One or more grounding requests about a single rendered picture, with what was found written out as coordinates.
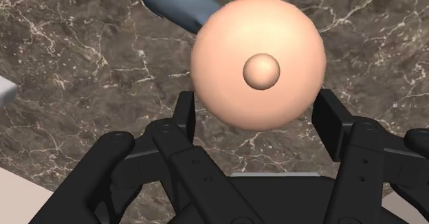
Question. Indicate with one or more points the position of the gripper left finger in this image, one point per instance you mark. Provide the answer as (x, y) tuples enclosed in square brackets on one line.
[(187, 169)]

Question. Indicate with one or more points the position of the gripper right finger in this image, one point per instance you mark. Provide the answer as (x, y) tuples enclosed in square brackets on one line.
[(362, 163)]

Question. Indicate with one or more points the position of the peach round knobbed lid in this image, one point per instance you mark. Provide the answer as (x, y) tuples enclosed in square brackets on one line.
[(258, 62)]

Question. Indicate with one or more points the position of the blue-grey oblong object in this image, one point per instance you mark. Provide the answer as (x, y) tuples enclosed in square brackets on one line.
[(174, 2)]

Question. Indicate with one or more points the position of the pale grey box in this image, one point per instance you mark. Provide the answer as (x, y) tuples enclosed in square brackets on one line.
[(6, 91)]

